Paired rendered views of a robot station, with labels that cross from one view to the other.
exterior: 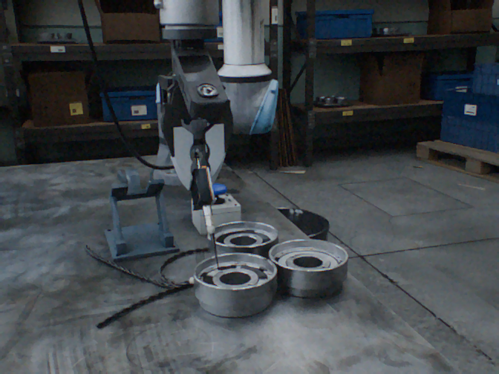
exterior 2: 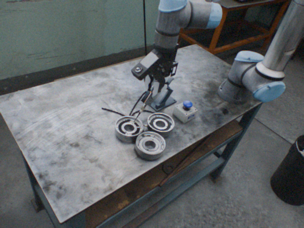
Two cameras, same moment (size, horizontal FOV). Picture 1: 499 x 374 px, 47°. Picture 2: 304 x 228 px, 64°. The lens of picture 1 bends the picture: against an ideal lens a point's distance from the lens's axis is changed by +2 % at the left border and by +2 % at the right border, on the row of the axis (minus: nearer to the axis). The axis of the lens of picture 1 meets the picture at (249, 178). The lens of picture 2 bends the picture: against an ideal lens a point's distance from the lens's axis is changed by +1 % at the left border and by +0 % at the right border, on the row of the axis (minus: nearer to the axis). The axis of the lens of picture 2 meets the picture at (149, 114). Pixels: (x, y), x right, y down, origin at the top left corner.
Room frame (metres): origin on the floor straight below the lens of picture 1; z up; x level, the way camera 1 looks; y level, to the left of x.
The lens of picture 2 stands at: (0.38, -0.57, 1.48)
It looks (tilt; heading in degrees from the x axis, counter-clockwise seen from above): 41 degrees down; 60
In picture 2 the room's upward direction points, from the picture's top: 12 degrees clockwise
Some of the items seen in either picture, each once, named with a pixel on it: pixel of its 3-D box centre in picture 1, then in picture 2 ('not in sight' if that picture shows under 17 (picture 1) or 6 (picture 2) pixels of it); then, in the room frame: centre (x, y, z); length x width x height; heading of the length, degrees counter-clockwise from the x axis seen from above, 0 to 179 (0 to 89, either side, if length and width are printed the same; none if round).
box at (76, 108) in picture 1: (59, 96); not in sight; (4.10, 1.37, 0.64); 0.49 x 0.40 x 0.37; 112
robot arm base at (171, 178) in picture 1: (186, 156); (236, 87); (1.24, 0.14, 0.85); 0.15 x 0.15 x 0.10
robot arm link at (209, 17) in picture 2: not in sight; (199, 13); (0.85, 0.08, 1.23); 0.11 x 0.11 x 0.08; 82
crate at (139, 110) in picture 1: (136, 103); not in sight; (4.28, 0.86, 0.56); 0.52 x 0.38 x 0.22; 104
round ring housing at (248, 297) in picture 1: (235, 284); (129, 129); (0.64, 0.02, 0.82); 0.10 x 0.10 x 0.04
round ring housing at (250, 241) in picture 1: (243, 245); (159, 125); (0.77, 0.01, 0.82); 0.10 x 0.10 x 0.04
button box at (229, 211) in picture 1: (215, 211); (186, 111); (0.91, 0.06, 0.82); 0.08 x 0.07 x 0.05; 17
